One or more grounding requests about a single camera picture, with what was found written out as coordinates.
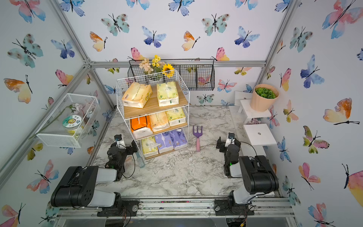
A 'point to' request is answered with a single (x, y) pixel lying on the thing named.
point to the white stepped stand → (257, 134)
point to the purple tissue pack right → (179, 138)
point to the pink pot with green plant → (263, 97)
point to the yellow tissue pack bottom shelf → (149, 146)
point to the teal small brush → (140, 160)
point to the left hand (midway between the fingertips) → (129, 138)
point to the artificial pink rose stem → (77, 108)
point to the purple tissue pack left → (164, 142)
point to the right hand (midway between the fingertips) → (229, 137)
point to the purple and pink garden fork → (197, 135)
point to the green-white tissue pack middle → (176, 117)
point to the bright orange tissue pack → (141, 127)
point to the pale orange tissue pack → (159, 121)
